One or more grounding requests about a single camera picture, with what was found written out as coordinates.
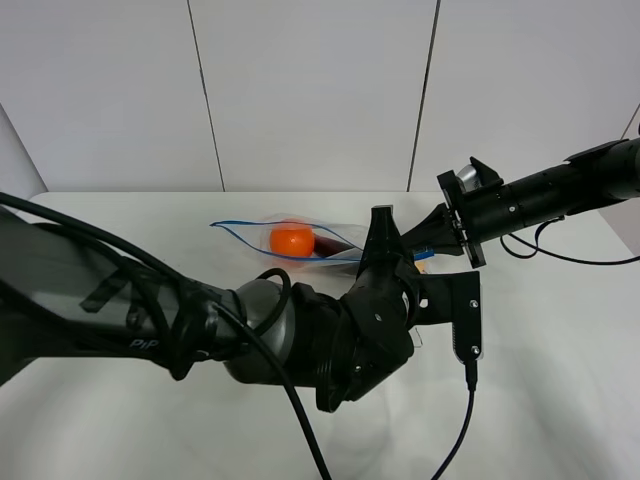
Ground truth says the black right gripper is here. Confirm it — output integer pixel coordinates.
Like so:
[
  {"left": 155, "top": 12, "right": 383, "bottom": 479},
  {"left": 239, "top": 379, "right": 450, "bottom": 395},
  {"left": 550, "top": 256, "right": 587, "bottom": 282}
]
[{"left": 401, "top": 170, "right": 486, "bottom": 267}]

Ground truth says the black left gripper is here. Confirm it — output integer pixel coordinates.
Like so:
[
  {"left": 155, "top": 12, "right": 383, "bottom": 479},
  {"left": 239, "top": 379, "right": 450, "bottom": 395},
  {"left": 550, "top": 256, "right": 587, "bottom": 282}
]
[{"left": 329, "top": 205, "right": 419, "bottom": 400}]

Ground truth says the clear zip bag blue seal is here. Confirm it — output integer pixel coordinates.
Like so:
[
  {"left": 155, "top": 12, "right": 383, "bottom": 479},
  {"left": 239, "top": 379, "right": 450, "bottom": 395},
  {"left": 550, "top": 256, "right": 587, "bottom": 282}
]
[{"left": 210, "top": 214, "right": 368, "bottom": 276}]

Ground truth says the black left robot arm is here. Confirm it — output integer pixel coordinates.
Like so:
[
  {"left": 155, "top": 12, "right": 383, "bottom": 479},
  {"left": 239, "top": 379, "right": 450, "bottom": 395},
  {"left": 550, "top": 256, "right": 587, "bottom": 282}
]
[{"left": 1, "top": 195, "right": 422, "bottom": 412}]

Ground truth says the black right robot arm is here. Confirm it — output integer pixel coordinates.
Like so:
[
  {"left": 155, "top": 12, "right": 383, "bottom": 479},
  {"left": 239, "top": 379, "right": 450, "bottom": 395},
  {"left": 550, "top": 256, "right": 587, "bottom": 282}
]
[{"left": 402, "top": 139, "right": 639, "bottom": 268}]

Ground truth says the dark purple eggplant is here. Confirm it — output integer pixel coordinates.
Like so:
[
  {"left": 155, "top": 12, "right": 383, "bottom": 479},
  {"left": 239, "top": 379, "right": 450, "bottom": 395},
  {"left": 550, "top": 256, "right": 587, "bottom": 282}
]
[{"left": 313, "top": 235, "right": 352, "bottom": 258}]

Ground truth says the orange fruit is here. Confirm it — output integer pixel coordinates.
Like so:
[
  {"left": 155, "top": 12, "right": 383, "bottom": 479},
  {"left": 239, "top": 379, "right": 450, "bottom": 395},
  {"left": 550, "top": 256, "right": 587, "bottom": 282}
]
[{"left": 269, "top": 221, "right": 314, "bottom": 258}]

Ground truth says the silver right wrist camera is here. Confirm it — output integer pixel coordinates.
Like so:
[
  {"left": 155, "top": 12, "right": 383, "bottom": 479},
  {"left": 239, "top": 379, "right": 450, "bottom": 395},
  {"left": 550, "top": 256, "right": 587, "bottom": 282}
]
[{"left": 456, "top": 157, "right": 503, "bottom": 193}]

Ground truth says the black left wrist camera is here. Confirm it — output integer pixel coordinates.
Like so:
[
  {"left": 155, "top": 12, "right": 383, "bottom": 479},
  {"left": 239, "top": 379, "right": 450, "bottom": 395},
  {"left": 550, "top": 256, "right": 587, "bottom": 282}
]
[{"left": 415, "top": 271, "right": 482, "bottom": 364}]

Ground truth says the black camera cable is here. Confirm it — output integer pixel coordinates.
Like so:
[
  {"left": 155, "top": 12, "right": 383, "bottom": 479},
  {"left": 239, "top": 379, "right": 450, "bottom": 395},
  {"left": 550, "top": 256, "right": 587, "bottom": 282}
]
[{"left": 429, "top": 357, "right": 480, "bottom": 480}]

